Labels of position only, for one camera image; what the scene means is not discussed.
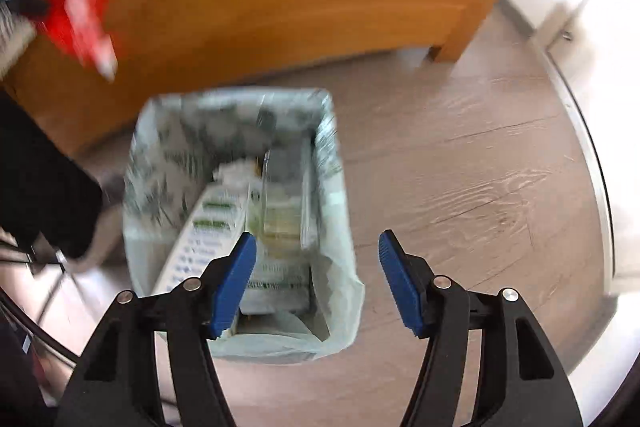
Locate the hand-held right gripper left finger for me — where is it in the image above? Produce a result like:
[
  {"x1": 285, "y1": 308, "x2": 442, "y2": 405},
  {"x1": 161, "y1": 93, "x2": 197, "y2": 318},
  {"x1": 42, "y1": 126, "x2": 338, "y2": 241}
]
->
[{"x1": 54, "y1": 232, "x2": 258, "y2": 427}]

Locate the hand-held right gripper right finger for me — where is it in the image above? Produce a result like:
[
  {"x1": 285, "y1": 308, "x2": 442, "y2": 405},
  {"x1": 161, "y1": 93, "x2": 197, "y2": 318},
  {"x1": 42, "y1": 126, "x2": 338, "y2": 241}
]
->
[{"x1": 378, "y1": 229, "x2": 583, "y2": 427}]

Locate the red white packet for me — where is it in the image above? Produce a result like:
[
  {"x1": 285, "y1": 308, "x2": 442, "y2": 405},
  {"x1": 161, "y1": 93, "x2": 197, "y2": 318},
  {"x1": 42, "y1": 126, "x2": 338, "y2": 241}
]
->
[{"x1": 32, "y1": 0, "x2": 120, "y2": 82}]

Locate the white carton box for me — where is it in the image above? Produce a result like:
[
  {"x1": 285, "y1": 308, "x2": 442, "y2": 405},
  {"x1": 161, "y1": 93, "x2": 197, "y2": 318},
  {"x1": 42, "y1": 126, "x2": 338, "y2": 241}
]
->
[{"x1": 150, "y1": 184, "x2": 251, "y2": 298}]

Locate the waste bin with plastic liner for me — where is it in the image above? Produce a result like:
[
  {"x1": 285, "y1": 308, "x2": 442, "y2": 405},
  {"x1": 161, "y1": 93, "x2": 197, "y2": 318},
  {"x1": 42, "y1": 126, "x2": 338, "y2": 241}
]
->
[{"x1": 122, "y1": 88, "x2": 366, "y2": 365}]

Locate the white green printed carton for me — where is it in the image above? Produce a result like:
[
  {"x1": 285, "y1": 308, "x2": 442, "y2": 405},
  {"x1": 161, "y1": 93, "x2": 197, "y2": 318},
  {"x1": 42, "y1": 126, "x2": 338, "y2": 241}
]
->
[{"x1": 237, "y1": 252, "x2": 313, "y2": 315}]

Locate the person's right leg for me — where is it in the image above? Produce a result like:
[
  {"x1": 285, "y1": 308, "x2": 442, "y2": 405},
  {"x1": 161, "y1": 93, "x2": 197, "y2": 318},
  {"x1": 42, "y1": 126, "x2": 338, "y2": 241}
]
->
[{"x1": 0, "y1": 89, "x2": 103, "y2": 260}]

